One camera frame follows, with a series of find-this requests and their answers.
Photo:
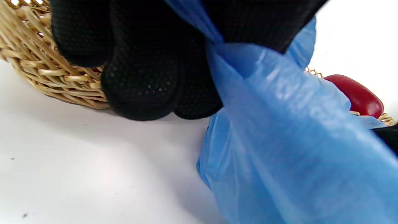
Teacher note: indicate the red yellow apple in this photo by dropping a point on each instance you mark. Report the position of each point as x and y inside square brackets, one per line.
[97, 70]

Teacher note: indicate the person's left hand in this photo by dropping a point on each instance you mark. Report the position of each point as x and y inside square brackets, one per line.
[143, 62]

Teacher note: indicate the person's right hand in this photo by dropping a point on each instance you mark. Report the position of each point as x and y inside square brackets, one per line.
[388, 137]

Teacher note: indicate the oval wicker basket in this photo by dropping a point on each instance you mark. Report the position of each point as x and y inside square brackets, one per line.
[37, 71]

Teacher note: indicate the blue plastic bag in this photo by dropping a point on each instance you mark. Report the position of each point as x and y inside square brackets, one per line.
[295, 155]

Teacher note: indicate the red bell pepper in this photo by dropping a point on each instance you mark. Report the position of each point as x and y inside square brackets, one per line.
[360, 96]

